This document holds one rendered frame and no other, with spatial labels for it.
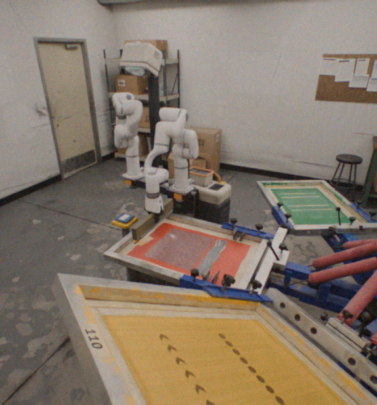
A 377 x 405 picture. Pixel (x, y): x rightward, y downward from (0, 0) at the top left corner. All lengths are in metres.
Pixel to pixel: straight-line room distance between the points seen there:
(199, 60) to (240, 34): 0.77
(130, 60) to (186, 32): 3.83
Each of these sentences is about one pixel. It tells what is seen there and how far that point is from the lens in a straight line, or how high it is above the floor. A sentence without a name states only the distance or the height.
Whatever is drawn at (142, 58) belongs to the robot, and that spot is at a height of 1.95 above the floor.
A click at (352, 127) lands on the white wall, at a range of 5.24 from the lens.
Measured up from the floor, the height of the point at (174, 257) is 0.96.
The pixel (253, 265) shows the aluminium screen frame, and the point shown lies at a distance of 1.68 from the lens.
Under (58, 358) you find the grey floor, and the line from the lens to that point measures 2.68.
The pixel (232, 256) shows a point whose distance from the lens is 1.79.
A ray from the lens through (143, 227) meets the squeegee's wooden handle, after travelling 1.74.
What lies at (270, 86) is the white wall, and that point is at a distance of 5.29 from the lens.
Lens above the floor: 2.01
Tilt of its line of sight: 26 degrees down
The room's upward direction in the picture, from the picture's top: straight up
